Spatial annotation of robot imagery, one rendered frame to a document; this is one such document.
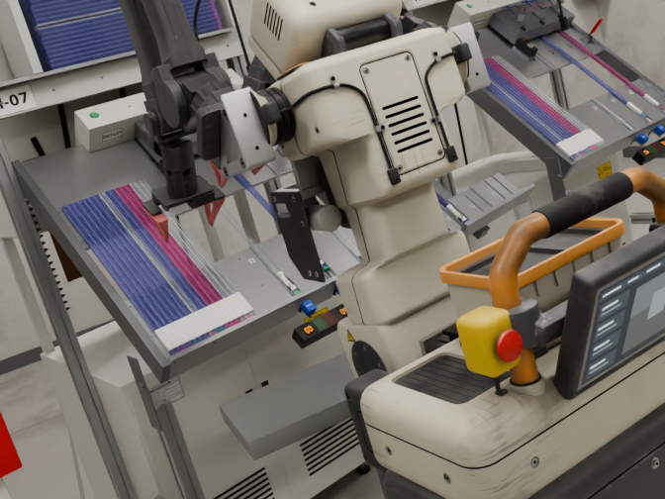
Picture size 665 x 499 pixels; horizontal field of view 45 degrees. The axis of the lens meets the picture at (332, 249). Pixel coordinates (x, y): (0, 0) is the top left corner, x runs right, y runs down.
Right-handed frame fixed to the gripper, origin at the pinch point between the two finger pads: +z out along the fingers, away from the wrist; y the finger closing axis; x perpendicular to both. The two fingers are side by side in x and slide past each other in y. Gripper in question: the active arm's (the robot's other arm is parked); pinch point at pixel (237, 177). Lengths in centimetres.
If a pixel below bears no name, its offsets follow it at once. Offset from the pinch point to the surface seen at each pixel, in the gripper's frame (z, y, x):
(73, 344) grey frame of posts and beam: 48, 41, -6
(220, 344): 14.0, 24.1, 30.9
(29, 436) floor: 212, 33, -76
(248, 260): 13.8, 4.6, 14.3
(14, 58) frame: -3, 28, -59
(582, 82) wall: 157, -375, -97
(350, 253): 14.2, -19.8, 24.8
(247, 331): 14.5, 16.5, 30.9
